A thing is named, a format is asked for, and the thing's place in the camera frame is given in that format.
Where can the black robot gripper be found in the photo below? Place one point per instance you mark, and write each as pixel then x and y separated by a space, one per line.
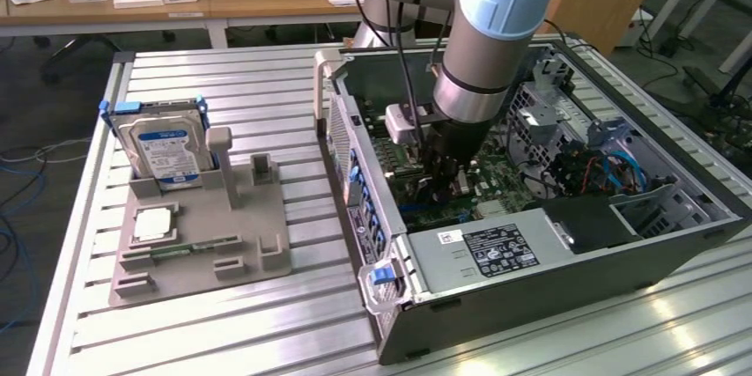
pixel 458 142

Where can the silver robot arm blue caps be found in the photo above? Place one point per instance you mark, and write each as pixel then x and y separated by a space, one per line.
pixel 494 41

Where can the grey power supply unit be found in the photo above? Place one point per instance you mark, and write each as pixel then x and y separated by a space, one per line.
pixel 435 257

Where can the blue expansion slot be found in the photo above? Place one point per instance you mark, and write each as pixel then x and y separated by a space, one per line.
pixel 414 208

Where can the open black PC case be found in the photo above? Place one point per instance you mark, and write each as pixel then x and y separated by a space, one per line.
pixel 529 297

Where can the silver CPU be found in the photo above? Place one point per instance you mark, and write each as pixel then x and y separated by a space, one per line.
pixel 151 224

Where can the grey printed parts rack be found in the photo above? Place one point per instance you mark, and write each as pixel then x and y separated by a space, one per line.
pixel 194 279

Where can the green motherboard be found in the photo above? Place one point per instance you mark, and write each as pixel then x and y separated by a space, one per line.
pixel 491 182

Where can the installed RAM stick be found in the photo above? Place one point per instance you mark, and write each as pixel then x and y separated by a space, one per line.
pixel 406 175

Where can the perforated metal disk bay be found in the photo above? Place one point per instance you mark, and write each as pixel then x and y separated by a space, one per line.
pixel 538 116

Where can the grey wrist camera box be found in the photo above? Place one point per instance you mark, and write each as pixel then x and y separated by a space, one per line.
pixel 406 125

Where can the green RAM stick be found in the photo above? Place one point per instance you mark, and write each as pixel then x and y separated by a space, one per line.
pixel 177 252

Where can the blue case latch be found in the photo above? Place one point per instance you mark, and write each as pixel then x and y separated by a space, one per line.
pixel 381 275

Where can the black floor stand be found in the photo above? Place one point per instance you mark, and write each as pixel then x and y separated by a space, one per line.
pixel 706 81

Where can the hard disk in blue carrier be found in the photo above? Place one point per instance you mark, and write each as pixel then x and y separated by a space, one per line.
pixel 165 151

